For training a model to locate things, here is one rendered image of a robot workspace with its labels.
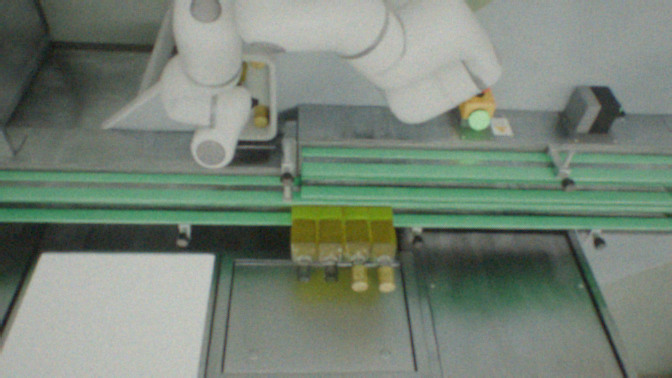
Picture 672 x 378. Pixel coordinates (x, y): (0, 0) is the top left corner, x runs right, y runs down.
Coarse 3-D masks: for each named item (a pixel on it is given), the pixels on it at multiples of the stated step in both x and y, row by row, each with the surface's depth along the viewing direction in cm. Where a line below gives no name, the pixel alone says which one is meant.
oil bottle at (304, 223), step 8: (296, 208) 122; (304, 208) 122; (312, 208) 122; (296, 216) 120; (304, 216) 121; (312, 216) 121; (296, 224) 119; (304, 224) 119; (312, 224) 119; (296, 232) 117; (304, 232) 117; (312, 232) 118; (296, 240) 116; (304, 240) 116; (312, 240) 116; (296, 248) 115; (304, 248) 115; (312, 248) 115; (296, 256) 115; (304, 256) 115; (312, 256) 115
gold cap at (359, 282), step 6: (354, 270) 113; (360, 270) 113; (366, 270) 114; (354, 276) 112; (360, 276) 112; (366, 276) 113; (354, 282) 111; (360, 282) 111; (366, 282) 111; (354, 288) 112; (360, 288) 112; (366, 288) 112
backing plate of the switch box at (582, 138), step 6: (558, 114) 131; (564, 114) 131; (564, 120) 129; (570, 126) 128; (570, 132) 126; (612, 132) 127; (576, 138) 125; (582, 138) 125; (588, 138) 125; (594, 138) 126; (600, 138) 126; (606, 138) 126; (612, 138) 126
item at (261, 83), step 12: (252, 60) 108; (264, 60) 108; (252, 72) 118; (264, 72) 119; (252, 84) 121; (264, 84) 121; (252, 96) 123; (264, 96) 123; (252, 120) 126; (252, 132) 124; (264, 132) 124
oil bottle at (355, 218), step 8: (344, 208) 123; (352, 208) 123; (360, 208) 123; (344, 216) 121; (352, 216) 121; (360, 216) 121; (344, 224) 120; (352, 224) 119; (360, 224) 120; (368, 224) 120; (344, 232) 119; (352, 232) 118; (360, 232) 118; (368, 232) 118; (344, 240) 118; (352, 240) 116; (360, 240) 117; (368, 240) 117; (344, 248) 118; (352, 248) 115; (360, 248) 115; (368, 248) 116; (344, 256) 119; (352, 256) 116; (360, 256) 115; (368, 256) 117
